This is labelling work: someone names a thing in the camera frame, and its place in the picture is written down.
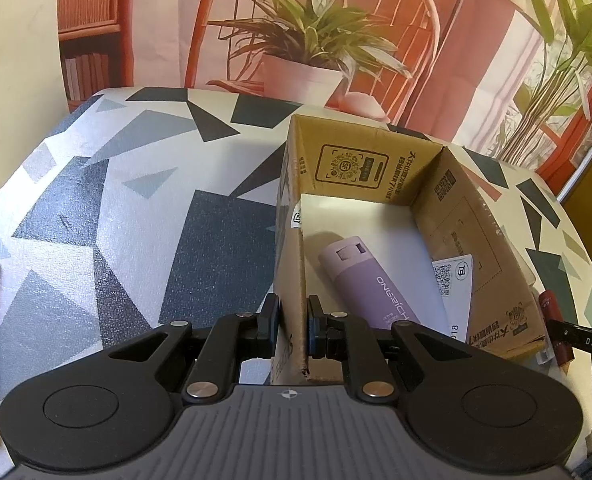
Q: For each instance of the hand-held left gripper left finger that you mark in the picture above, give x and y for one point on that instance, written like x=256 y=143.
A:
x=274 y=316

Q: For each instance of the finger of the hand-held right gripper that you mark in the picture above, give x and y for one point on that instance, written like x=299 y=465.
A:
x=583 y=342

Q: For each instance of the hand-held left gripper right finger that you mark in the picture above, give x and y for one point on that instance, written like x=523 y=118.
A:
x=314 y=329

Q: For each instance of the red-brown small carton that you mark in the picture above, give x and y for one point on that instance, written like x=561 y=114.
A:
x=550 y=305

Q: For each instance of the purple bottle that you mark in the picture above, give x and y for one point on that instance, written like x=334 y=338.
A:
x=370 y=280

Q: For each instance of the cardboard box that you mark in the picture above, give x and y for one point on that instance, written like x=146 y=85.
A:
x=480 y=240

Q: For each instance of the white printed paper sheet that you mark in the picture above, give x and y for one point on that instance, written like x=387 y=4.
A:
x=456 y=300

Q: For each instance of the wall poster with plants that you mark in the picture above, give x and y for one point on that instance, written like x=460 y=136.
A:
x=306 y=35

